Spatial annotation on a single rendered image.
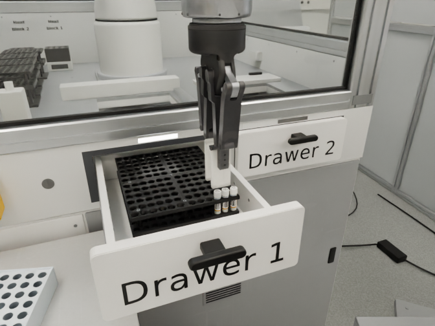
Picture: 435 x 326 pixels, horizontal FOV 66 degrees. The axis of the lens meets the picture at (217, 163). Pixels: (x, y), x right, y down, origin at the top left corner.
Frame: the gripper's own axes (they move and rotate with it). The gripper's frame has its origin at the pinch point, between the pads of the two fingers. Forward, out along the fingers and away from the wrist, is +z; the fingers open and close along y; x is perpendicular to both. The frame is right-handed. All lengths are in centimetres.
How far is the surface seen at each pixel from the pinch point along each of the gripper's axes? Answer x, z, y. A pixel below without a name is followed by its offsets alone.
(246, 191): 6.1, 7.5, -2.0
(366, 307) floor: 79, 96, -29
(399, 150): 166, 66, -102
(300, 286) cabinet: 35, 59, -20
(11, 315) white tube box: -32.1, 17.4, 2.0
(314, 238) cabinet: 38, 40, -20
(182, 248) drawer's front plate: -8.8, 5.6, 10.7
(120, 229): -15.5, 12.5, -5.8
